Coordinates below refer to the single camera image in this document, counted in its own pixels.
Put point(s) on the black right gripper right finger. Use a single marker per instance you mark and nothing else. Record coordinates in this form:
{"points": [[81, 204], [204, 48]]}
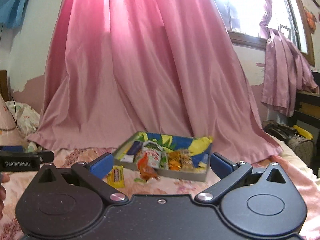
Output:
{"points": [[245, 183]]}

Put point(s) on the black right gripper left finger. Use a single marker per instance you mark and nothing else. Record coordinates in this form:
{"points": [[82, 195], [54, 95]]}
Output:
{"points": [[89, 175]]}

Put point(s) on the white green snack pouch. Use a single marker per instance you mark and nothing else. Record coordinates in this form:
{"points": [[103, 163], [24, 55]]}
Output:
{"points": [[157, 152]]}

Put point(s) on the person's left hand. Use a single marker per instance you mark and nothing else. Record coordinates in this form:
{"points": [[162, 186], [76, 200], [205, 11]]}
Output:
{"points": [[3, 194]]}

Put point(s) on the pink cone lampshade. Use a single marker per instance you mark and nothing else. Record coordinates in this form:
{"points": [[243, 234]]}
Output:
{"points": [[10, 135]]}

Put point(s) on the yellow green snack bar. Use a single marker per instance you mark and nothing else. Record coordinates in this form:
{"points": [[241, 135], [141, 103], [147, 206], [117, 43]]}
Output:
{"points": [[116, 177]]}

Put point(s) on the floral white pillow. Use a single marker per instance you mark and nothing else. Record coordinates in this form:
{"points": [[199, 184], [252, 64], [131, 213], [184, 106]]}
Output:
{"points": [[27, 118]]}

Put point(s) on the clear mixed nut bar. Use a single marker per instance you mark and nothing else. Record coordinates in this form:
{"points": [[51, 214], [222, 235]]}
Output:
{"points": [[186, 161]]}

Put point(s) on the orange red snack bag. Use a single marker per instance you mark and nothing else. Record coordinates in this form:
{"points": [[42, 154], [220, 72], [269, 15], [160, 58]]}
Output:
{"points": [[147, 169]]}

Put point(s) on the grey tray with painted lining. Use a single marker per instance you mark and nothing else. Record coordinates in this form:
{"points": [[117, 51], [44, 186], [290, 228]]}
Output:
{"points": [[200, 149]]}

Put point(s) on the gold wrapped snack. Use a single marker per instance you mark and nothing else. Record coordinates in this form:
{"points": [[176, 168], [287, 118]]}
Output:
{"points": [[174, 160]]}

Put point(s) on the brown patterned bag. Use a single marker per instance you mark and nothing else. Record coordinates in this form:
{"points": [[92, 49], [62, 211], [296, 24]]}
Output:
{"points": [[303, 147]]}

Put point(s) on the dark wooden desk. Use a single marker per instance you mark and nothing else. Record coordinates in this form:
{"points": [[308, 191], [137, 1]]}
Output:
{"points": [[307, 108]]}

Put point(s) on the tied pink side curtain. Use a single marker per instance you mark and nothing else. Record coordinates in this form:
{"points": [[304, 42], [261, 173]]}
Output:
{"points": [[286, 69]]}

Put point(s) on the blue cloth on wall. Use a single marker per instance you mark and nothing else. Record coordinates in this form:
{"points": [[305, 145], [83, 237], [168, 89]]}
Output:
{"points": [[12, 13]]}

